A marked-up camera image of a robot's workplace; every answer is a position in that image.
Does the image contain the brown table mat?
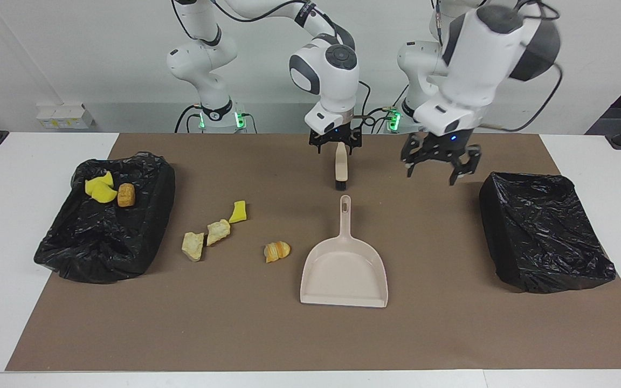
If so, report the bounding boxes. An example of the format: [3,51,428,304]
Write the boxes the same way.
[5,133,621,372]

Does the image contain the beige brush black bristles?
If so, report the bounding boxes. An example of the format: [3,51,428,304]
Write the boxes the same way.
[334,142,349,192]

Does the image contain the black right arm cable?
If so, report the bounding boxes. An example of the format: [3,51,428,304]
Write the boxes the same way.
[173,0,393,128]

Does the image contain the orange toy croissant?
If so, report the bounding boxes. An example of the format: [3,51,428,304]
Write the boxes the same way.
[264,241,291,264]

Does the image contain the white wall socket boxes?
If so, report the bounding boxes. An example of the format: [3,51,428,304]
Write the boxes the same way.
[37,104,95,130]

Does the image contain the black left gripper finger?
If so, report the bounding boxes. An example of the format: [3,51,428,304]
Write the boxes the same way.
[401,136,424,177]
[449,145,482,186]

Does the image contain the bin with black bag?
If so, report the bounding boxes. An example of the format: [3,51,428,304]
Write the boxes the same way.
[34,151,176,285]
[479,171,617,294]

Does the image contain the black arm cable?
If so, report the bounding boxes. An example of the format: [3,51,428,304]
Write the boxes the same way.
[480,0,565,133]
[173,0,393,128]

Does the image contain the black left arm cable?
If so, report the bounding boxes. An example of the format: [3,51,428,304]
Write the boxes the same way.
[480,0,565,133]

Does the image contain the curled yellow sponge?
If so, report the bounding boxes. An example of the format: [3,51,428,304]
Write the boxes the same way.
[85,171,114,191]

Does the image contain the black right base cable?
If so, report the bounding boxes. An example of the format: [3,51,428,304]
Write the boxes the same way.
[174,105,204,134]

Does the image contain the beige plastic dustpan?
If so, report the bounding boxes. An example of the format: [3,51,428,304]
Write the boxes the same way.
[300,195,389,308]

